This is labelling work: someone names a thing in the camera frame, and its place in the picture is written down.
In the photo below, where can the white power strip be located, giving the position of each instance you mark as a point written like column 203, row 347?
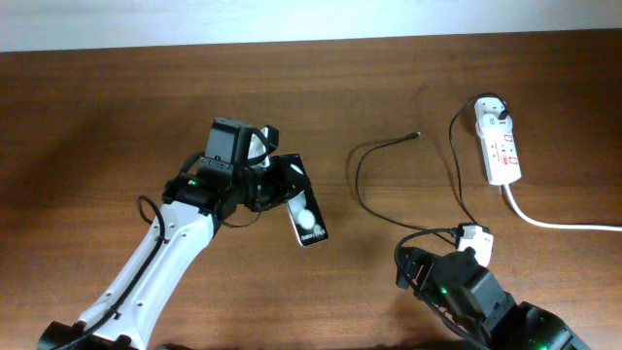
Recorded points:
column 501, row 159

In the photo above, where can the white USB charger plug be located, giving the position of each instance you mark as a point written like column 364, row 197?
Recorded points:
column 492, row 117

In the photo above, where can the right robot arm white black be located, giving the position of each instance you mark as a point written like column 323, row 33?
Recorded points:
column 470, row 301

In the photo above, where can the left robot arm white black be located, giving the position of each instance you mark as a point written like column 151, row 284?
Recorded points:
column 239, row 167

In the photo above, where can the black Galaxy flip phone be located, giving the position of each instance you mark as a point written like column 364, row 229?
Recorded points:
column 306, row 218

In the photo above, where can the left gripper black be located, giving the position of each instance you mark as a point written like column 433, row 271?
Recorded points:
column 283, row 181

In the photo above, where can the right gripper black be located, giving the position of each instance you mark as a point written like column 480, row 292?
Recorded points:
column 417, row 257

